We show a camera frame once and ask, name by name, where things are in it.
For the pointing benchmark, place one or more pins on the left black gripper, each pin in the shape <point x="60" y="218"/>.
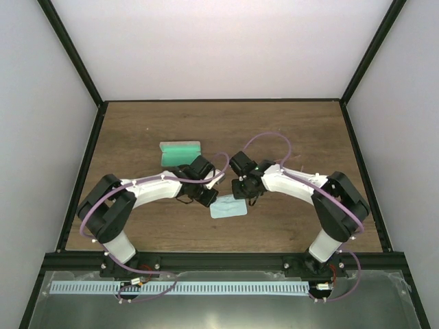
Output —
<point x="208" y="200"/>

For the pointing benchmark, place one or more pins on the metal front plate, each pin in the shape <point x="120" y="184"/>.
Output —
<point x="373" y="299"/>

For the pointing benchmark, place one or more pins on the black mounting rail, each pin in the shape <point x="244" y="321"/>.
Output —
<point x="293" y="264"/>

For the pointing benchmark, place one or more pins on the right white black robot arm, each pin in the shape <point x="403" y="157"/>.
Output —
<point x="339" y="206"/>

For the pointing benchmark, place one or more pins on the light blue cleaning cloth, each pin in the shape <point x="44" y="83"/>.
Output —
<point x="227" y="206"/>

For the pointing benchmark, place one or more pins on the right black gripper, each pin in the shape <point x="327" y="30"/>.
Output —
<point x="238" y="194"/>

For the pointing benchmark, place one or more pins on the light blue slotted cable duct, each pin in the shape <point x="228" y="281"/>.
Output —
<point x="288" y="288"/>

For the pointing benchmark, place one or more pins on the pink sunglasses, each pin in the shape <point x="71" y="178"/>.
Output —
<point x="299" y="162"/>

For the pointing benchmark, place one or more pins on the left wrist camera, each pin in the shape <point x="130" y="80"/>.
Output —
<point x="214" y="177"/>

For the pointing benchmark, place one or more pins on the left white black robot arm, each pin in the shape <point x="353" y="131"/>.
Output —
<point x="105" y="211"/>

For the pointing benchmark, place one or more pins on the grey green glasses case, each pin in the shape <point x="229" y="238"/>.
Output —
<point x="177" y="153"/>

